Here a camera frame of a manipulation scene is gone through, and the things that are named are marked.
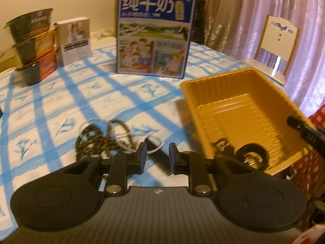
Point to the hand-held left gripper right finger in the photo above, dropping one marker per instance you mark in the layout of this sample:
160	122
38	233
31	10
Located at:
174	157

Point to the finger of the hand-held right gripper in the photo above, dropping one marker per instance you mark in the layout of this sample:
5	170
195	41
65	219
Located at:
304	128

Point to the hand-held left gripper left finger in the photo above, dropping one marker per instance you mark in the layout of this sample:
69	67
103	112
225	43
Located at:
142	157

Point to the black bar-shaped accessory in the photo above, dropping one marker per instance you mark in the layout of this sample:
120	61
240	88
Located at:
158	158

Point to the silver bangle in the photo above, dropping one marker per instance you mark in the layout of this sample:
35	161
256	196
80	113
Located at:
160	146

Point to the black bangle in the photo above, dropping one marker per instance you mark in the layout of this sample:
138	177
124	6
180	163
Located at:
262	155

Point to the yellow plastic tray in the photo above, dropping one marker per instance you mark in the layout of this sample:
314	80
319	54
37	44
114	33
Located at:
241	111

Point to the red checked cloth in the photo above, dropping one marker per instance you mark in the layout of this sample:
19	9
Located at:
317	172

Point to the white wooden chair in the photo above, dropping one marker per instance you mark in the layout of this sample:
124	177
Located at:
276	38

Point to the blue checked tablecloth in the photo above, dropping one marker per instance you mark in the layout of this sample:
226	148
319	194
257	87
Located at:
50	101

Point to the dark blue milk carton box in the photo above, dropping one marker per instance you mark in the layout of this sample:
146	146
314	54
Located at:
155	30

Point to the pink patterned curtain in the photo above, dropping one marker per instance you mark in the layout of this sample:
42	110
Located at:
254	5

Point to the small white product box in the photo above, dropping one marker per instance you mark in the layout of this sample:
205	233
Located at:
75	40

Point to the red label instant noodle bowl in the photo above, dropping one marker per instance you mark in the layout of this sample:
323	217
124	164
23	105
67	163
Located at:
33	70

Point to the black instant noodle bowl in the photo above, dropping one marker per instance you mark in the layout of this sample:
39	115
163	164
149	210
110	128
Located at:
28	22

